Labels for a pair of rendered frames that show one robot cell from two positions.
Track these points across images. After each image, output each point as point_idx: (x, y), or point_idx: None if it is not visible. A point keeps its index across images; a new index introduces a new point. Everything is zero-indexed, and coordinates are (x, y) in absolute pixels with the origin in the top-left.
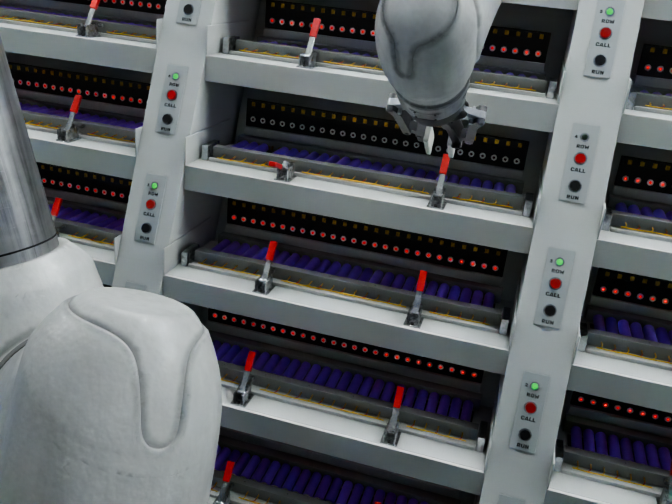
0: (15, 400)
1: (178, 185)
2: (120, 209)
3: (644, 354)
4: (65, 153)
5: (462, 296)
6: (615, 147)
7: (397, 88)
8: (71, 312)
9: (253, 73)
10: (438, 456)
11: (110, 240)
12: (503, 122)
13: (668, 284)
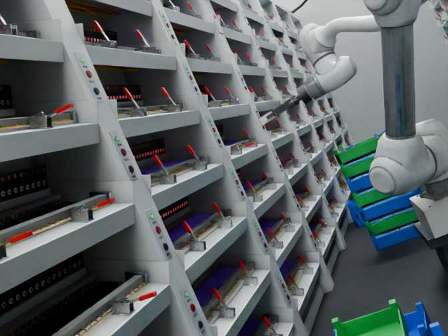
0: (447, 137)
1: (235, 169)
2: (182, 215)
3: None
4: (210, 175)
5: (253, 182)
6: None
7: (336, 87)
8: (435, 121)
9: (216, 113)
10: (297, 227)
11: (220, 217)
12: (245, 113)
13: None
